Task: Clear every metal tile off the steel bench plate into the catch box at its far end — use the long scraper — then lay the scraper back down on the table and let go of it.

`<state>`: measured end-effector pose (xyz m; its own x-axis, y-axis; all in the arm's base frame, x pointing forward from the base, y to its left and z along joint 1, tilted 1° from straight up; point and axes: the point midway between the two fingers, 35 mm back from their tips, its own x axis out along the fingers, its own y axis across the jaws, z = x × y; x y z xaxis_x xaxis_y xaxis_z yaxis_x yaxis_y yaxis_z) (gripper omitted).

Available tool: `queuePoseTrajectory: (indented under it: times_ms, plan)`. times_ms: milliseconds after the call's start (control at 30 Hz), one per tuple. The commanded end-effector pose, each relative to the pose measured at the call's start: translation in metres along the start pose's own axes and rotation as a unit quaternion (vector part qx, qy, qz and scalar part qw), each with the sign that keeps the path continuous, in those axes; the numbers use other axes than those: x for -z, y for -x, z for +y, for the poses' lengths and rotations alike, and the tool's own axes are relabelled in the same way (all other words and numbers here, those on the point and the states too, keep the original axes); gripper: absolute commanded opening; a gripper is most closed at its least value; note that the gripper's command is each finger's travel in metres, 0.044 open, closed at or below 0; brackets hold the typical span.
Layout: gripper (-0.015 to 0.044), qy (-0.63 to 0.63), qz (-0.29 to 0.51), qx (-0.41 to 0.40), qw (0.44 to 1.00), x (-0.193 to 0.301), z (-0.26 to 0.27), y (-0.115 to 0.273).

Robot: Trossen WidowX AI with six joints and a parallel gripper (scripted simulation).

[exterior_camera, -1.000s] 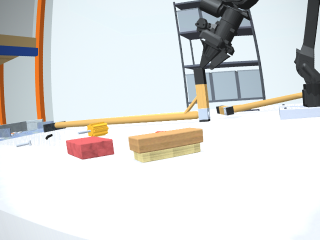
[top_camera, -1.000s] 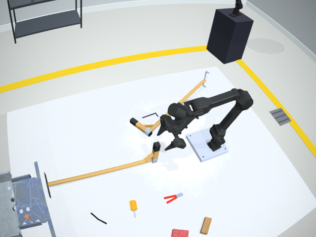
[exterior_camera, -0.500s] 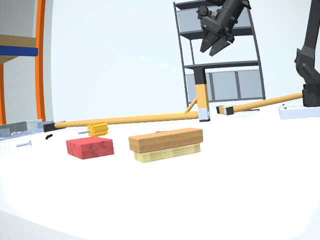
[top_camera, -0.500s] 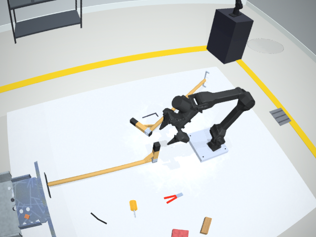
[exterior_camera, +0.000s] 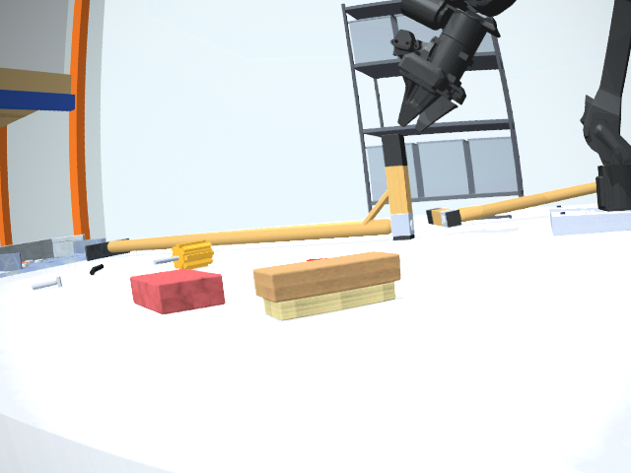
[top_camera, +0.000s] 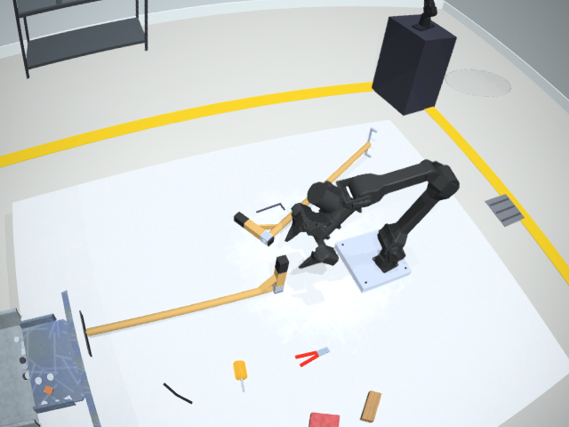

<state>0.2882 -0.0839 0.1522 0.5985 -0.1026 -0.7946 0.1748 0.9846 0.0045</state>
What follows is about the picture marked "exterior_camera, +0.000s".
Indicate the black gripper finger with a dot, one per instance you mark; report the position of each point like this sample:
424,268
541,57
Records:
417,97
435,111

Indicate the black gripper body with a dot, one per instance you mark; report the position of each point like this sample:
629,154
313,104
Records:
443,71

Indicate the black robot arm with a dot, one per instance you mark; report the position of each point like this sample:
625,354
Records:
602,116

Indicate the red block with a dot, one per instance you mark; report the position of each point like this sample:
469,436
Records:
179,290

